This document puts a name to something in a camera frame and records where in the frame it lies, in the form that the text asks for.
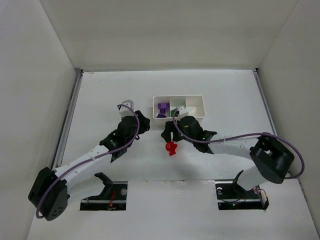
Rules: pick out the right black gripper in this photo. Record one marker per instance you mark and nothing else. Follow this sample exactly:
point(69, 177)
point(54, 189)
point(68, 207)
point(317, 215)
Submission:
point(172, 131)

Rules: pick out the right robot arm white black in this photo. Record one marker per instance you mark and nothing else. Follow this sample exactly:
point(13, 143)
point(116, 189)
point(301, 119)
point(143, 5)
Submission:
point(271, 158)

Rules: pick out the small green lego brick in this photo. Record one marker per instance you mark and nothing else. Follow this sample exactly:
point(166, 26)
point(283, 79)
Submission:
point(172, 112)

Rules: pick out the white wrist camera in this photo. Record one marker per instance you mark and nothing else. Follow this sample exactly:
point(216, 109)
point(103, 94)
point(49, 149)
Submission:
point(126, 108)
point(181, 111)

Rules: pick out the green plate purple brick lego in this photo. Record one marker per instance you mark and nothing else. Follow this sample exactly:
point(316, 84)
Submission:
point(163, 107)

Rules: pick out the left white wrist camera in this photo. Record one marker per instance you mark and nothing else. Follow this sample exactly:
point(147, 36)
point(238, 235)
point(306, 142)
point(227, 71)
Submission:
point(126, 108)

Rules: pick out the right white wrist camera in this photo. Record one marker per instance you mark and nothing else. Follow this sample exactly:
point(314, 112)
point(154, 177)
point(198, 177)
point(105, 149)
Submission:
point(181, 111)

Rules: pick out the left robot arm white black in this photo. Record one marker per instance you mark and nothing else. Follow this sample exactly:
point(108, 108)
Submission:
point(54, 189)

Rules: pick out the red round lego piece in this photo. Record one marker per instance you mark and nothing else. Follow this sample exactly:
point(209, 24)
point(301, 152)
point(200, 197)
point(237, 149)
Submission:
point(171, 148)

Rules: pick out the white three-compartment container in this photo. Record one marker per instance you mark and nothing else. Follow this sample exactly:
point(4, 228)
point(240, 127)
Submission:
point(194, 104)

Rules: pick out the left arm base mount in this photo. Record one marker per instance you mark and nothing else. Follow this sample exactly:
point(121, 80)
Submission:
point(113, 196)

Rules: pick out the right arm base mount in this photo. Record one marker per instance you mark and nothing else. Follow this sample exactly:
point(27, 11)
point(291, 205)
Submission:
point(231, 196)

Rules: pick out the purple lego brick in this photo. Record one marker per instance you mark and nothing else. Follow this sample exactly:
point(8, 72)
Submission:
point(161, 116)

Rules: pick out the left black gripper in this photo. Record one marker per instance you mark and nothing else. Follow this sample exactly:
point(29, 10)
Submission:
point(141, 122)

